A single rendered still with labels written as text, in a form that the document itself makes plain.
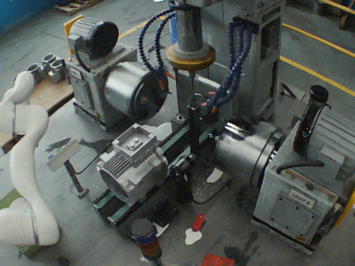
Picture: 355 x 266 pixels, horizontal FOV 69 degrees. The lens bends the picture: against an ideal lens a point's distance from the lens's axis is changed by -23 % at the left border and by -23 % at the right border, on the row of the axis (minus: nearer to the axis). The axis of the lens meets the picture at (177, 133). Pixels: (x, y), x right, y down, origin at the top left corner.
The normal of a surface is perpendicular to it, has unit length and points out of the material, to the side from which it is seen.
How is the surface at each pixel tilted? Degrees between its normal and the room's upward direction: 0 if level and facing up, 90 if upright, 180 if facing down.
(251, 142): 28
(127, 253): 0
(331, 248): 0
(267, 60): 3
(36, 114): 34
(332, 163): 90
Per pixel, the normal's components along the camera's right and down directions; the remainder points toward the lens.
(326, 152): -0.07, -0.70
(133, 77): -0.29, -0.46
